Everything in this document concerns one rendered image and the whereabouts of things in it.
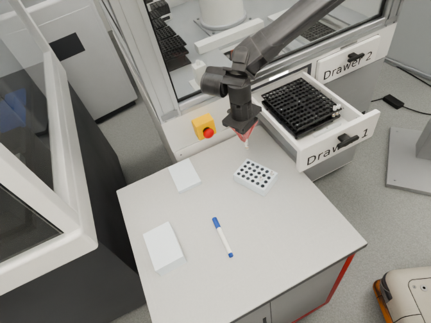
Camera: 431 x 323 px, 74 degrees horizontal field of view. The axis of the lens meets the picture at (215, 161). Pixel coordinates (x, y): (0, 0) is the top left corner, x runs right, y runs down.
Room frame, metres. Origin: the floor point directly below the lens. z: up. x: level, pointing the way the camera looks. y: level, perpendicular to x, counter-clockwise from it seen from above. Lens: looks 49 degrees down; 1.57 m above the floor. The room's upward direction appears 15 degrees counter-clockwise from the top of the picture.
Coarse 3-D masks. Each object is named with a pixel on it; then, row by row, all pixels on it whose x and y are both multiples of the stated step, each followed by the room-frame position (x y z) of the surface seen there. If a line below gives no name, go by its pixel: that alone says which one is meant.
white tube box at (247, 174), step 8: (248, 160) 0.63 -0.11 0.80; (240, 168) 0.61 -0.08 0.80; (248, 168) 0.60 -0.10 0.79; (256, 168) 0.59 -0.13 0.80; (264, 168) 0.58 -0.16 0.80; (240, 176) 0.57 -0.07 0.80; (248, 176) 0.56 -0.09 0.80; (256, 176) 0.56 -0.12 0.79; (264, 176) 0.56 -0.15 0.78; (272, 176) 0.54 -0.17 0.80; (248, 184) 0.54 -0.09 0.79; (256, 184) 0.53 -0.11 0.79; (264, 184) 0.52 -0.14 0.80; (272, 184) 0.53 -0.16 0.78; (256, 192) 0.52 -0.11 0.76; (264, 192) 0.50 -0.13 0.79
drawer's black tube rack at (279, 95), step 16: (304, 80) 0.86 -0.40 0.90; (272, 96) 0.81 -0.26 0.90; (288, 96) 0.82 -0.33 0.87; (304, 96) 0.77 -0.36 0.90; (320, 96) 0.75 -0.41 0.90; (272, 112) 0.76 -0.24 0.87; (288, 112) 0.71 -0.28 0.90; (304, 112) 0.69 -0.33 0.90; (320, 112) 0.70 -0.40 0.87; (288, 128) 0.67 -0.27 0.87; (304, 128) 0.64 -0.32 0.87
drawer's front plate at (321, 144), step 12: (360, 120) 0.56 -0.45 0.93; (372, 120) 0.57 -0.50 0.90; (336, 132) 0.54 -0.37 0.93; (348, 132) 0.55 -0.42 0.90; (360, 132) 0.57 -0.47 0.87; (372, 132) 0.58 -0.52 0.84; (312, 144) 0.52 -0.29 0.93; (324, 144) 0.53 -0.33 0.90; (336, 144) 0.54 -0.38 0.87; (300, 156) 0.51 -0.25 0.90; (300, 168) 0.51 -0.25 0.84
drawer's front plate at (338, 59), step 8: (368, 40) 0.96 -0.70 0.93; (376, 40) 0.96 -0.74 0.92; (352, 48) 0.93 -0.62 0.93; (360, 48) 0.94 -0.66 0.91; (368, 48) 0.95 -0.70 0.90; (376, 48) 0.97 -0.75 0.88; (328, 56) 0.92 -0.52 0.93; (336, 56) 0.92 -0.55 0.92; (344, 56) 0.93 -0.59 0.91; (368, 56) 0.96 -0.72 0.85; (320, 64) 0.90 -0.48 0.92; (328, 64) 0.91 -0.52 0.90; (336, 64) 0.92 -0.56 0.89; (344, 64) 0.93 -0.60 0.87; (360, 64) 0.95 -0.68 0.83; (320, 72) 0.90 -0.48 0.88; (328, 72) 0.91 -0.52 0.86; (336, 72) 0.92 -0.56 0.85; (344, 72) 0.93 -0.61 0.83; (320, 80) 0.90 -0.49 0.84; (328, 80) 0.91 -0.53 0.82
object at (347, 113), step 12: (300, 72) 0.92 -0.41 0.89; (276, 84) 0.89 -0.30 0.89; (312, 84) 0.85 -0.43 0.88; (252, 96) 0.86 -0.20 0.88; (264, 96) 0.88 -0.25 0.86; (336, 96) 0.73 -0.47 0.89; (264, 108) 0.83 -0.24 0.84; (348, 108) 0.67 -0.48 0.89; (264, 120) 0.74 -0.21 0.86; (276, 120) 0.75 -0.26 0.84; (336, 120) 0.67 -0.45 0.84; (348, 120) 0.65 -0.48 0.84; (276, 132) 0.66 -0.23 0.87; (288, 132) 0.68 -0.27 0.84; (312, 132) 0.65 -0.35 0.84; (288, 144) 0.60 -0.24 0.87; (300, 144) 0.61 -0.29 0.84
